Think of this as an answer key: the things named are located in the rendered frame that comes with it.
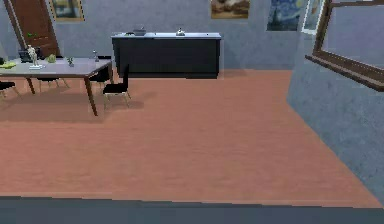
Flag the grey pan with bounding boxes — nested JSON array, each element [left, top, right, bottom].
[[125, 27, 148, 37]]

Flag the dark sideboard pale top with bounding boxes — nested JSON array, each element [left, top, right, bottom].
[[111, 32, 222, 80]]

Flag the black chair wooden legs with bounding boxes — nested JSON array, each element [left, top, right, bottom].
[[35, 77, 71, 94], [0, 80, 22, 102], [88, 55, 115, 92], [102, 64, 132, 111]]

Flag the brown landscape painting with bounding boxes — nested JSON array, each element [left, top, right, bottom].
[[210, 0, 251, 20]]

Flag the blue night sky painting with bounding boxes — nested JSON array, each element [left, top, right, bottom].
[[266, 0, 307, 32]]

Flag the grey dining table wooden legs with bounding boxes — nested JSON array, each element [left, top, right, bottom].
[[0, 57, 113, 117]]

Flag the white framed picture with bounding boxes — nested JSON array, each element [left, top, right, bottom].
[[301, 0, 326, 36]]

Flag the gold framed painting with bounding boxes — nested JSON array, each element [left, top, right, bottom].
[[48, 0, 86, 23]]

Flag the white figure statue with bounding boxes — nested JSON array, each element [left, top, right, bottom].
[[26, 44, 44, 70]]

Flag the brown framed window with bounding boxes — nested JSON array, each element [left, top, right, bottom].
[[304, 0, 384, 93]]

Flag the brown wooden room door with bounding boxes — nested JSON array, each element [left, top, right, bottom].
[[3, 0, 62, 60]]

